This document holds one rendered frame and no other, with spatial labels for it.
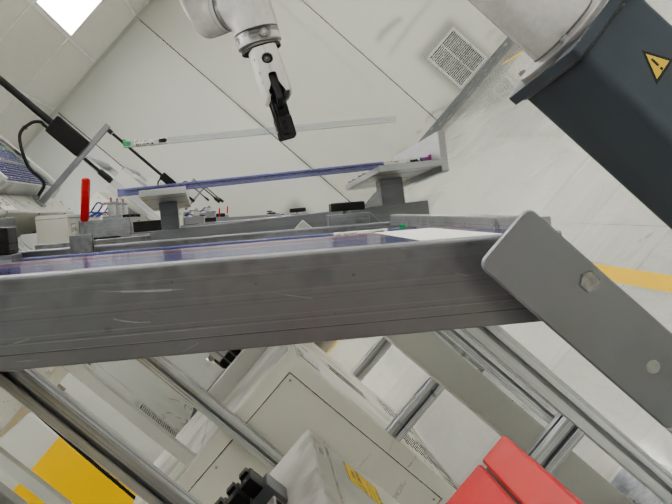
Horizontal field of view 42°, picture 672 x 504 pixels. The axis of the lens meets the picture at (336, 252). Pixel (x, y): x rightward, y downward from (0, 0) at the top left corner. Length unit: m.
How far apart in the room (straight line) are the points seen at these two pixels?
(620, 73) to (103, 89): 7.79
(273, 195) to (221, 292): 8.10
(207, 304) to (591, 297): 0.25
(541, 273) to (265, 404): 1.56
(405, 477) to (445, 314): 1.58
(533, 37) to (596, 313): 0.82
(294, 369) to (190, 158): 6.74
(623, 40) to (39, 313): 0.98
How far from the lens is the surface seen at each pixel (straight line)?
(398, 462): 2.15
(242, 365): 2.41
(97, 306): 0.59
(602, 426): 1.43
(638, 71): 1.35
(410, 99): 8.89
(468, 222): 0.82
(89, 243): 1.25
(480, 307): 0.60
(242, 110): 8.73
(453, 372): 1.54
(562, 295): 0.57
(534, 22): 1.35
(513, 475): 0.27
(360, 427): 2.11
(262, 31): 1.62
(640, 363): 0.60
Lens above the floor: 0.89
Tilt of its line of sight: 6 degrees down
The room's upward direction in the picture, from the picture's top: 49 degrees counter-clockwise
